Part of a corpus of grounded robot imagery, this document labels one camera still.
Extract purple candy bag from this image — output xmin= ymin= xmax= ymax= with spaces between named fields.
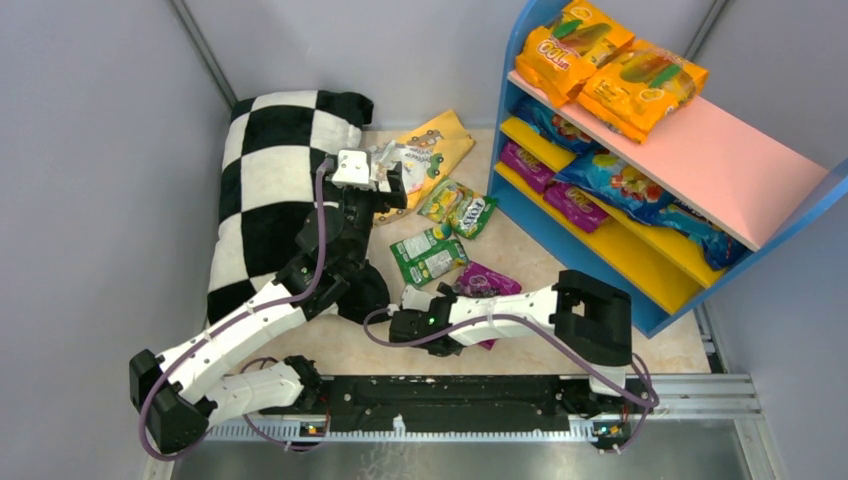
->
xmin=543 ymin=182 xmax=609 ymax=234
xmin=499 ymin=140 xmax=555 ymax=194
xmin=451 ymin=261 xmax=523 ymax=351

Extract orange candy bag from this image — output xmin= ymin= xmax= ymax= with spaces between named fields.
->
xmin=515 ymin=1 xmax=635 ymax=108

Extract orange candy bag floor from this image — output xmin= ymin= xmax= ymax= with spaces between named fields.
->
xmin=576 ymin=39 xmax=710 ymax=144

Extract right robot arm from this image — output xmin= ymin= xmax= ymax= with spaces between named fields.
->
xmin=389 ymin=270 xmax=632 ymax=396

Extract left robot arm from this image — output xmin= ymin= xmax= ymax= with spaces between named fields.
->
xmin=129 ymin=159 xmax=407 ymax=461

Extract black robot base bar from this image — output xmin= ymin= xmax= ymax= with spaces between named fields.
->
xmin=266 ymin=375 xmax=643 ymax=433

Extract green yellow candy bag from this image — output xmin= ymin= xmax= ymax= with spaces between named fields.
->
xmin=418 ymin=178 xmax=498 ymax=240

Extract blue candy bag upper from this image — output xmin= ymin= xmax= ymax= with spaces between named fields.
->
xmin=508 ymin=97 xmax=598 ymax=155

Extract blue candy bag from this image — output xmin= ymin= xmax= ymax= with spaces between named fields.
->
xmin=508 ymin=97 xmax=598 ymax=155
xmin=554 ymin=148 xmax=674 ymax=226
xmin=653 ymin=199 xmax=749 ymax=270

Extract blue candy bag middle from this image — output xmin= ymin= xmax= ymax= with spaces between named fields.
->
xmin=554 ymin=148 xmax=674 ymax=226

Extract blue yellow pink shelf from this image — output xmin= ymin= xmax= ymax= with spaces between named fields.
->
xmin=488 ymin=0 xmax=848 ymax=339

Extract blue candy bag right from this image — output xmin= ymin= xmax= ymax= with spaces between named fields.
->
xmin=653 ymin=199 xmax=749 ymax=270

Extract yellow white printed cloth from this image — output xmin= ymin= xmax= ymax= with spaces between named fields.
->
xmin=366 ymin=109 xmax=475 ymax=226

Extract black white checkered pillow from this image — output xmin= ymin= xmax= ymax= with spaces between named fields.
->
xmin=207 ymin=90 xmax=390 ymax=324

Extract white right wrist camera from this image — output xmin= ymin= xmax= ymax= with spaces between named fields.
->
xmin=400 ymin=285 xmax=435 ymax=311

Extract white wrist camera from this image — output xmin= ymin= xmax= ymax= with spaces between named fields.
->
xmin=400 ymin=285 xmax=435 ymax=311
xmin=331 ymin=149 xmax=372 ymax=190

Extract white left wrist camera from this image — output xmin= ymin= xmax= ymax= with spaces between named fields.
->
xmin=331 ymin=149 xmax=372 ymax=190

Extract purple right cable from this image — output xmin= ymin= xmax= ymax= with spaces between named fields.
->
xmin=362 ymin=305 xmax=662 ymax=455

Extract grey aluminium rail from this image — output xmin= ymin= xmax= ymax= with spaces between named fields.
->
xmin=207 ymin=374 xmax=762 ymax=450

